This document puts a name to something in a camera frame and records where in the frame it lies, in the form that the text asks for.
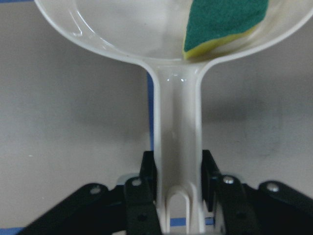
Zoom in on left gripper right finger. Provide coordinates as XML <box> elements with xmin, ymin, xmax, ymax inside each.
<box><xmin>201</xmin><ymin>150</ymin><xmax>313</xmax><ymax>235</ymax></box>

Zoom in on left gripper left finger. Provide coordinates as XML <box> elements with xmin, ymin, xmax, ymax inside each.
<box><xmin>19</xmin><ymin>151</ymin><xmax>161</xmax><ymax>235</ymax></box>

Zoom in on beige plastic dustpan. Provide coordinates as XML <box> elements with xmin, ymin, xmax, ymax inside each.
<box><xmin>36</xmin><ymin>0</ymin><xmax>313</xmax><ymax>235</ymax></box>

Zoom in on green yellow sponge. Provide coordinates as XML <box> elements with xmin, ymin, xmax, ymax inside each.
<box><xmin>182</xmin><ymin>0</ymin><xmax>268</xmax><ymax>59</ymax></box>

